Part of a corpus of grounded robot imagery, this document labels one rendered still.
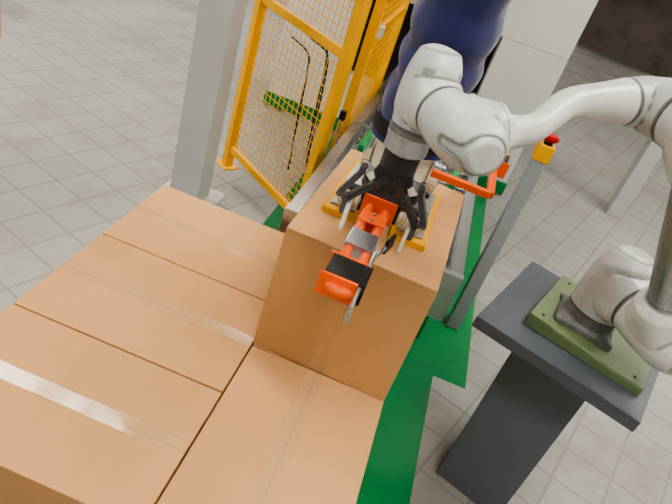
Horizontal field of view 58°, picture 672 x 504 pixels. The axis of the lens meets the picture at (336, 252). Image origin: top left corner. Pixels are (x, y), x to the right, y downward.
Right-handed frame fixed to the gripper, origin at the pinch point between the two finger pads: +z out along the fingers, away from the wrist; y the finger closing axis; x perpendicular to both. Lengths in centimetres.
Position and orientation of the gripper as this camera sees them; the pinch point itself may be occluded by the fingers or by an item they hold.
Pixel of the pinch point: (371, 234)
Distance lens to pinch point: 131.0
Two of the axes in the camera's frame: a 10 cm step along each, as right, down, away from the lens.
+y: -9.2, -3.8, 0.8
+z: -2.8, 7.9, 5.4
